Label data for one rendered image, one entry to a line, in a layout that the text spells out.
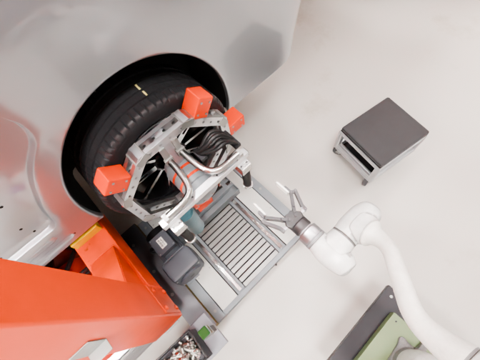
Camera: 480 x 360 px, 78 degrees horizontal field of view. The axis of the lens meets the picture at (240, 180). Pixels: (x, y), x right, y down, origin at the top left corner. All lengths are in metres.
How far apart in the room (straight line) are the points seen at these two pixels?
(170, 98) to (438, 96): 2.19
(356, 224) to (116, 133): 0.89
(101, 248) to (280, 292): 1.07
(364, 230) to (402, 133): 1.07
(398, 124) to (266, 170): 0.90
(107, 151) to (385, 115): 1.65
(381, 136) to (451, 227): 0.75
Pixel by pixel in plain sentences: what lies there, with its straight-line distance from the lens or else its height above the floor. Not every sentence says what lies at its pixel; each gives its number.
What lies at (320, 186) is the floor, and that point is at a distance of 2.16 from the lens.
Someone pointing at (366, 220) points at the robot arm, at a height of 0.92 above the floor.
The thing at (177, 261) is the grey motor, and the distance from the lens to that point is 1.65.
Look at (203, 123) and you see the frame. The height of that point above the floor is 1.04.
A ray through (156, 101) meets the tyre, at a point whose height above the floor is 1.17.
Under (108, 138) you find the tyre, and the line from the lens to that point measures 1.11.
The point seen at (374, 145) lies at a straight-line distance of 1.98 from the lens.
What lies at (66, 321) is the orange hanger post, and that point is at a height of 1.36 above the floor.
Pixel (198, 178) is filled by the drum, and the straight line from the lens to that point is 1.19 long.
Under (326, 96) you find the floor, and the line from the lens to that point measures 2.57.
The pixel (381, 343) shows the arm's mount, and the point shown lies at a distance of 1.70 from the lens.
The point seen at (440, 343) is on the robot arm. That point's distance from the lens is 0.99.
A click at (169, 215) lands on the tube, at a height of 1.01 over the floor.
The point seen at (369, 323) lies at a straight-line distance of 1.74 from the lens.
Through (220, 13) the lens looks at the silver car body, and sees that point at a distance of 1.19.
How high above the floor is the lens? 1.97
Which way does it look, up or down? 66 degrees down
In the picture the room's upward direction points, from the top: 14 degrees counter-clockwise
